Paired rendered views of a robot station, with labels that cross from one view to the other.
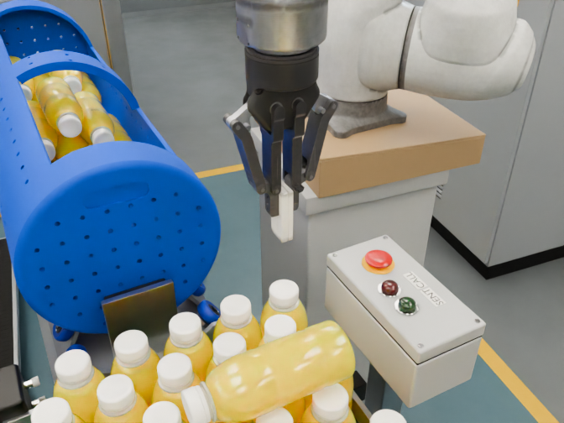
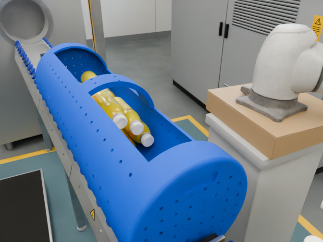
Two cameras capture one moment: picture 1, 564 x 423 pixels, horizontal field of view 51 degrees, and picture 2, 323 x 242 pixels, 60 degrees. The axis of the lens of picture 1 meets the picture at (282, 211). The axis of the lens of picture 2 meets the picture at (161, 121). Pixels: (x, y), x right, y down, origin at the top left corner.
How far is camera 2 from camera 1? 0.41 m
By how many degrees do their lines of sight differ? 4
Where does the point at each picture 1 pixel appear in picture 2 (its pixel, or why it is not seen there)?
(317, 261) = (259, 195)
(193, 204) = (237, 181)
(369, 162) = (300, 137)
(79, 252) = (169, 224)
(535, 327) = not seen: outside the picture
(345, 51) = (284, 70)
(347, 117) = (279, 109)
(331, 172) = (280, 144)
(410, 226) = (307, 170)
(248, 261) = not seen: hidden behind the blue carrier
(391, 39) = (315, 63)
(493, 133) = not seen: hidden behind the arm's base
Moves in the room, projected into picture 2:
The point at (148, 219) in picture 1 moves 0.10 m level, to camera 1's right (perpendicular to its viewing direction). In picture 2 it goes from (212, 196) to (263, 193)
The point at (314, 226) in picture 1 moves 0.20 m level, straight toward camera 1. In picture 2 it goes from (262, 175) to (284, 227)
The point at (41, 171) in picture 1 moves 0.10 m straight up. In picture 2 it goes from (142, 167) to (140, 118)
